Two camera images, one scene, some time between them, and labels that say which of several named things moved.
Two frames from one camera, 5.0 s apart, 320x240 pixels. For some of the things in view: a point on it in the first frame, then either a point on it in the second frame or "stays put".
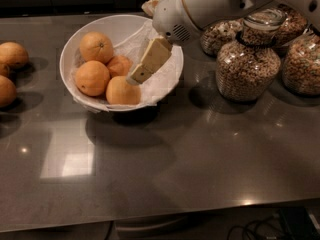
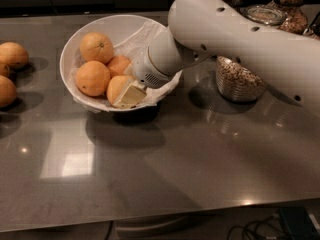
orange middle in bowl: (119, 66) stays put
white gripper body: (169, 15) to (144, 71)
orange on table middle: (4, 69) stays put
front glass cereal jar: (248, 67) stays put
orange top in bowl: (97, 46) stays put
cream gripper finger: (150, 5) to (130, 70)
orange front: (120, 91) stays put
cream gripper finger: (158, 50) to (131, 96)
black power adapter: (298, 223) stays put
